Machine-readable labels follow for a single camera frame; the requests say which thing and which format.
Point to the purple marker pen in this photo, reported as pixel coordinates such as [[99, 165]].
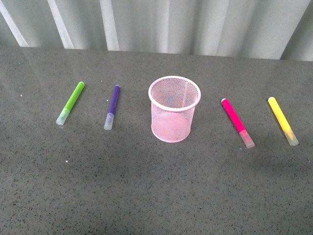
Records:
[[112, 108]]

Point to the pink marker pen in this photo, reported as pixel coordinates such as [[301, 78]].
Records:
[[237, 123]]

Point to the pink mesh pen cup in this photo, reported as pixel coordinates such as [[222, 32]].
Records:
[[173, 101]]

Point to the green marker pen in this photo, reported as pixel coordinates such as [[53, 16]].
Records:
[[70, 104]]

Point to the yellow marker pen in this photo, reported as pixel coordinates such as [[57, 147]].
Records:
[[286, 128]]

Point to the white curtain backdrop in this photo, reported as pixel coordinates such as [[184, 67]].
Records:
[[269, 29]]

